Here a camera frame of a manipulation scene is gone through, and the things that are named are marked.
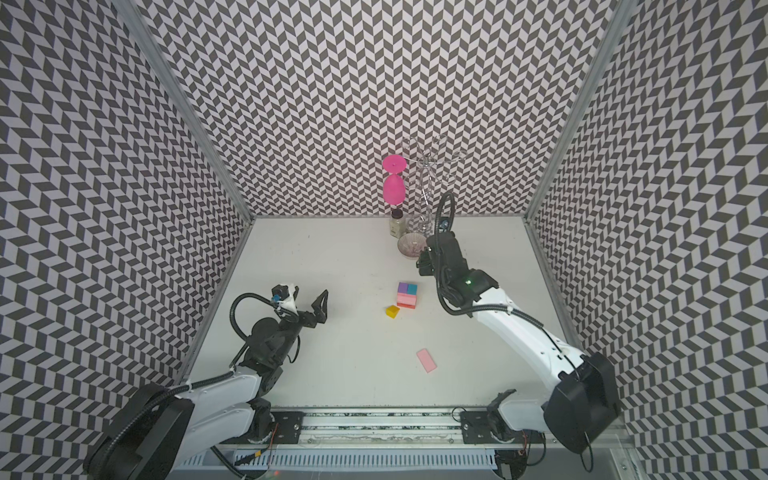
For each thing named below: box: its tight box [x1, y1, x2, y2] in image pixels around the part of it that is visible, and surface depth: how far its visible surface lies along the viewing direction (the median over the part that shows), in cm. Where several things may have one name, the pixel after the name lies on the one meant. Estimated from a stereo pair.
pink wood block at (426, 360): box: [416, 348, 437, 373], surface depth 86 cm
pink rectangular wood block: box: [397, 292, 417, 306], surface depth 95 cm
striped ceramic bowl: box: [397, 233, 428, 260], surface depth 108 cm
